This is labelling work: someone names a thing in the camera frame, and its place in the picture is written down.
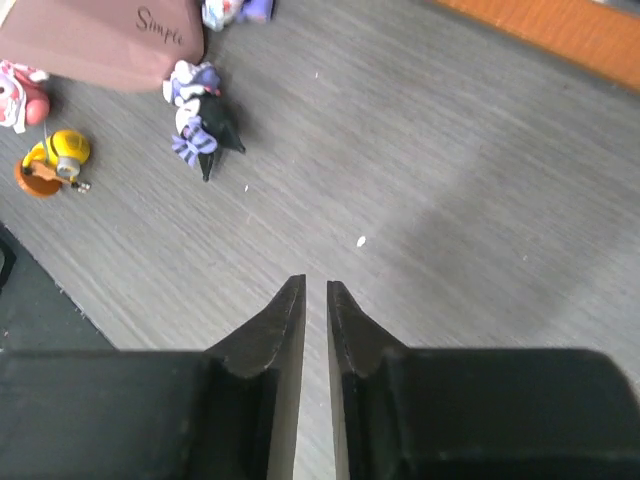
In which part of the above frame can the pink white round figurine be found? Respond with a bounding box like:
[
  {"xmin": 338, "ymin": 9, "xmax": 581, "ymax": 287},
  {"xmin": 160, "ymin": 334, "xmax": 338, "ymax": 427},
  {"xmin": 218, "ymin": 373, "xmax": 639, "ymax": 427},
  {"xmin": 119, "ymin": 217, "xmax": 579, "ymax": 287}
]
[{"xmin": 1, "ymin": 60, "xmax": 50, "ymax": 134}]

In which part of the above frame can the pink mug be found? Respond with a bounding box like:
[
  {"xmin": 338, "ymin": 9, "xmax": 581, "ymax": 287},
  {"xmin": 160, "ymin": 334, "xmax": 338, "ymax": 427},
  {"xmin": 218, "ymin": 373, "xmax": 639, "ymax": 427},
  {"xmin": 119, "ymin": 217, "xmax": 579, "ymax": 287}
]
[{"xmin": 1, "ymin": 0, "xmax": 205, "ymax": 92}]

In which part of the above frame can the black purple Kuromi figurine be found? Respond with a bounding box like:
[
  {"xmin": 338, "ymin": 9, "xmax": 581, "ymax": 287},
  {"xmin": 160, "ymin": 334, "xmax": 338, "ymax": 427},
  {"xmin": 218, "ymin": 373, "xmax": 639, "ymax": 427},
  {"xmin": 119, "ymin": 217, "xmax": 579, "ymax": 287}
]
[{"xmin": 162, "ymin": 60, "xmax": 246, "ymax": 182}]

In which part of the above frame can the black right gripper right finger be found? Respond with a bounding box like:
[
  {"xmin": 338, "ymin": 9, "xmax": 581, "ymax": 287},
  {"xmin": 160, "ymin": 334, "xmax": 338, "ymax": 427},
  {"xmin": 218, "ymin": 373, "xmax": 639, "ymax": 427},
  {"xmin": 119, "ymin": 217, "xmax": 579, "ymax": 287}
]
[{"xmin": 327, "ymin": 281, "xmax": 639, "ymax": 479}]

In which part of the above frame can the orange wooden shelf rack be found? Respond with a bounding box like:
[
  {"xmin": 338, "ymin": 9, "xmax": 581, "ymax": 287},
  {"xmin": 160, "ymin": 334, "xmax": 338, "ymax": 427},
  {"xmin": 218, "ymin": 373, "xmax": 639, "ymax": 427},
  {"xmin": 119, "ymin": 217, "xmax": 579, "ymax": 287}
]
[{"xmin": 437, "ymin": 0, "xmax": 639, "ymax": 93}]

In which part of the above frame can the yellow minion figurine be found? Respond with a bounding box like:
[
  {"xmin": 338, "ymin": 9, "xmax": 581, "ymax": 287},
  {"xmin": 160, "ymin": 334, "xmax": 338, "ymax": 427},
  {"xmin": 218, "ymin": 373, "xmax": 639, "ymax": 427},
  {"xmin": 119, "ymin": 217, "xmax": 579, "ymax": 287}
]
[{"xmin": 14, "ymin": 130, "xmax": 91, "ymax": 198}]

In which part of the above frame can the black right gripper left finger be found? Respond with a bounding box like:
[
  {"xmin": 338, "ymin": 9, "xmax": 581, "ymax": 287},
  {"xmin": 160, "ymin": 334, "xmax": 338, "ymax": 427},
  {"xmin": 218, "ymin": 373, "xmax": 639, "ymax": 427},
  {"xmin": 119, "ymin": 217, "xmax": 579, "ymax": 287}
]
[{"xmin": 1, "ymin": 275, "xmax": 306, "ymax": 479}]

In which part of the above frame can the purple bunny figurine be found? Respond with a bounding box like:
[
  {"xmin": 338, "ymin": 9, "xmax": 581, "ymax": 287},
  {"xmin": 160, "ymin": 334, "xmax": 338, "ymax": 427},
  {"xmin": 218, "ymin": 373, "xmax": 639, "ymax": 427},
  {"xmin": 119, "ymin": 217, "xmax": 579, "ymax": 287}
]
[{"xmin": 201, "ymin": 0, "xmax": 275, "ymax": 32}]

